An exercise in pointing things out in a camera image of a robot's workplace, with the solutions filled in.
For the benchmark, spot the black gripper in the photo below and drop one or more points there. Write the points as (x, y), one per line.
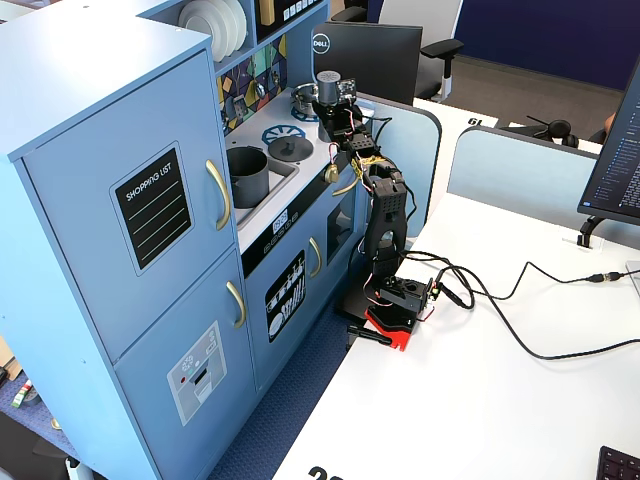
(330, 121)

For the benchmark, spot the gray salt shaker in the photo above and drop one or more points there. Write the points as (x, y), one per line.
(328, 90)

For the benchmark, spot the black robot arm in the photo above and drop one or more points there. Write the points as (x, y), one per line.
(387, 210)

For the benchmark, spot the steel cooking pot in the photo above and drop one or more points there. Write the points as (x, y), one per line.
(302, 106)

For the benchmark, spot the gray pot lid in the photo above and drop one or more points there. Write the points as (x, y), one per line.
(290, 150)

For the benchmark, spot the gold stove knob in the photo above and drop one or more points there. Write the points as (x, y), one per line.
(331, 173)

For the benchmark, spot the steel serving spoon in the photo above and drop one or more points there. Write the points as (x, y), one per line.
(275, 77)

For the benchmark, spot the black Dell monitor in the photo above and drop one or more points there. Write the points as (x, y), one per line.
(375, 55)

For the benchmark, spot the rounded desk partition panel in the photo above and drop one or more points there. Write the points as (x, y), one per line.
(515, 170)
(405, 150)

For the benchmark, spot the steel ladle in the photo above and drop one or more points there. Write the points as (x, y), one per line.
(260, 90)

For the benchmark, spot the steel slotted spatula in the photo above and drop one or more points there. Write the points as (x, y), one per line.
(238, 108)

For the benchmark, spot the black microwave door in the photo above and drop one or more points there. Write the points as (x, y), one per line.
(290, 22)

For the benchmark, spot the black office chair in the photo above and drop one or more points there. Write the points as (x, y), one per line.
(350, 10)

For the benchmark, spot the gray cooking pot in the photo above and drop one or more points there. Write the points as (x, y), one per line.
(247, 185)

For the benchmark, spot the white office chair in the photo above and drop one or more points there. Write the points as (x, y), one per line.
(425, 20)

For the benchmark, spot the white toy plate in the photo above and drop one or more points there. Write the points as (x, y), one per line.
(197, 20)
(242, 20)
(229, 25)

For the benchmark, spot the blue oven door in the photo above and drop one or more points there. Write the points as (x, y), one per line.
(350, 280)

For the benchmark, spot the motor controller board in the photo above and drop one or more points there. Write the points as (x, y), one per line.
(433, 290)

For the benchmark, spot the black table clamp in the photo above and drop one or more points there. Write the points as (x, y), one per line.
(370, 334)

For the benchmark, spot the black headphones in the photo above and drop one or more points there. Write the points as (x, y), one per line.
(557, 127)

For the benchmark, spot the blue dishwasher door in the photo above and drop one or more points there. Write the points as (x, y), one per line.
(260, 360)

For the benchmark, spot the blue toy kitchen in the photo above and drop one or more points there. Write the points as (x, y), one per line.
(75, 75)

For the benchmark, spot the blue fridge door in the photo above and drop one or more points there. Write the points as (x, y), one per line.
(75, 200)

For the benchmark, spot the black monitor stand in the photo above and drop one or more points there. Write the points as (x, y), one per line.
(587, 230)

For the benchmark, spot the black computer monitor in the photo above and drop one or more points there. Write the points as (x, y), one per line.
(617, 160)

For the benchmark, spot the blue freezer door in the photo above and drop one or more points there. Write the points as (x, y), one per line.
(150, 400)

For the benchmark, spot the red green striped item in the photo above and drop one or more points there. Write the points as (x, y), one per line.
(22, 393)

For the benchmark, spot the black keyboard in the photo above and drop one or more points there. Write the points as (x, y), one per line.
(622, 465)

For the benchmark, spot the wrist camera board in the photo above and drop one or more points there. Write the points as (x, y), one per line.
(348, 89)

